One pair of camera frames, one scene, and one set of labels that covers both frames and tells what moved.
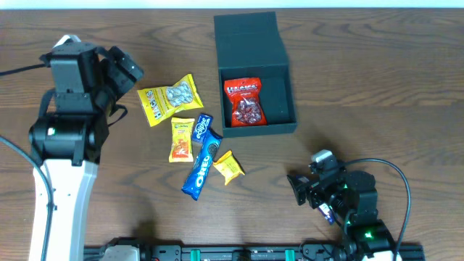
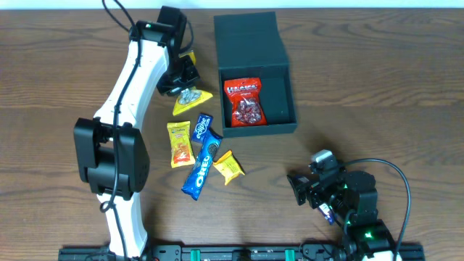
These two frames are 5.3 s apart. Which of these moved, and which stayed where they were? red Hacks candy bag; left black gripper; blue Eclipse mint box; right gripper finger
Moved: left black gripper
Stayed: right gripper finger; red Hacks candy bag; blue Eclipse mint box
